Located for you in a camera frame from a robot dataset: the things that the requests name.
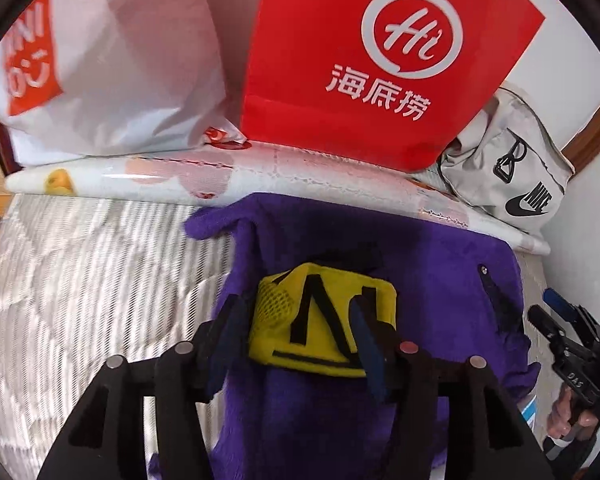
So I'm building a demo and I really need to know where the blue and white box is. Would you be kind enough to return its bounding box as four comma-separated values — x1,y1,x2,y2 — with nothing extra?
521,394,539,427

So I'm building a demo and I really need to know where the yellow garment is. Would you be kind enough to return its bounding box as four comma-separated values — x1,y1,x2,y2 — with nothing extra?
248,261,398,378

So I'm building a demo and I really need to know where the person's right hand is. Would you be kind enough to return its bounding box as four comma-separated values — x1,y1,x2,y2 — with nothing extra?
550,391,600,440

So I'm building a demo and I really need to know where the red paper bag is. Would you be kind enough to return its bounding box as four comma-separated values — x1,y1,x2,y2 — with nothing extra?
239,0,547,172

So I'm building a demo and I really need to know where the white plastic shopping bag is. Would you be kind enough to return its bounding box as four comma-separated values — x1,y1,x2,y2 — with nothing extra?
0,0,248,167

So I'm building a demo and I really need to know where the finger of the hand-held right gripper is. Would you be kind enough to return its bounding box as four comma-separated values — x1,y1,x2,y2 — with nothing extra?
526,305,565,345
542,287,583,325

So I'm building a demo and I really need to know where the striped quilted mattress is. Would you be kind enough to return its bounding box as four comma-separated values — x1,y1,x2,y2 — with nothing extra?
0,192,556,480

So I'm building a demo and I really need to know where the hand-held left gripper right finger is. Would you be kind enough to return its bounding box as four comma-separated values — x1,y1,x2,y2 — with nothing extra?
349,296,556,480

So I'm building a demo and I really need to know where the grey sling bag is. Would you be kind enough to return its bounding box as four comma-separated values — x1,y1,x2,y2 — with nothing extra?
437,86,576,235

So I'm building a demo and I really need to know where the rolled fruit print mat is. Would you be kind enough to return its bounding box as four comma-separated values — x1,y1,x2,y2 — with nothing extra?
4,152,552,256

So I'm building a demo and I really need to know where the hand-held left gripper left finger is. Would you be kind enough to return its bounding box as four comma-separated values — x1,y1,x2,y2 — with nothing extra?
37,296,252,480

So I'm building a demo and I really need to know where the purple fleece blanket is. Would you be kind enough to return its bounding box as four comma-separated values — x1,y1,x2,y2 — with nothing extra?
147,192,542,480

